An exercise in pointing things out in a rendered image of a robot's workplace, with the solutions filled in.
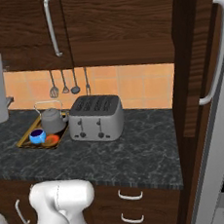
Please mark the grey four-slot toaster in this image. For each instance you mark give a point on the grey four-slot toaster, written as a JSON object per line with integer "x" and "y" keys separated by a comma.
{"x": 97, "y": 120}

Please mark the grey fridge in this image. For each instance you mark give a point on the grey fridge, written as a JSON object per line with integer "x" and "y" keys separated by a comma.
{"x": 218, "y": 145}

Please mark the wide dark wood cabinet door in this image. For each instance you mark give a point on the wide dark wood cabinet door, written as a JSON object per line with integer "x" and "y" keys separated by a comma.
{"x": 121, "y": 25}

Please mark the dark wood drawer front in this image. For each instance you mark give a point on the dark wood drawer front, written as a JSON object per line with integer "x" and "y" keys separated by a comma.
{"x": 155, "y": 222}
{"x": 159, "y": 198}

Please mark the blue mug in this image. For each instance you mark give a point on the blue mug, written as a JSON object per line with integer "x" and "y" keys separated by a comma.
{"x": 37, "y": 136}

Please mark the metal spatula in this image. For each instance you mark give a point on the metal spatula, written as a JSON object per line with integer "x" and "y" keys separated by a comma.
{"x": 65, "y": 88}

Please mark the dark metal ladle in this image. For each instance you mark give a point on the dark metal ladle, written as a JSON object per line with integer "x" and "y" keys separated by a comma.
{"x": 75, "y": 89}

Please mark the metal serving fork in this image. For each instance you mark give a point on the metal serving fork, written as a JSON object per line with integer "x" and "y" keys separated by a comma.
{"x": 87, "y": 84}

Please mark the dark wood base cabinet door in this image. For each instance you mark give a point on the dark wood base cabinet door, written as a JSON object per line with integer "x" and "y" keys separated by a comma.
{"x": 9, "y": 199}

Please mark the golden brown tray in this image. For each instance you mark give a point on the golden brown tray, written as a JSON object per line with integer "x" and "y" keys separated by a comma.
{"x": 24, "y": 142}

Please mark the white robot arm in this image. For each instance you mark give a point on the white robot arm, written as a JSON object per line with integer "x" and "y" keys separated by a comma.
{"x": 58, "y": 201}

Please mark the grey metal kettle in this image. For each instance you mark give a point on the grey metal kettle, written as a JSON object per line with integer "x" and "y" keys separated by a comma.
{"x": 52, "y": 121}

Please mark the dark wood tall side panel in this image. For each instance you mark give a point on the dark wood tall side panel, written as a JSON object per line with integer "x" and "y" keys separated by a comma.
{"x": 187, "y": 60}

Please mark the orange round food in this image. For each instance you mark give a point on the orange round food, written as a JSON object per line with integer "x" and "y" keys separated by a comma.
{"x": 52, "y": 139}

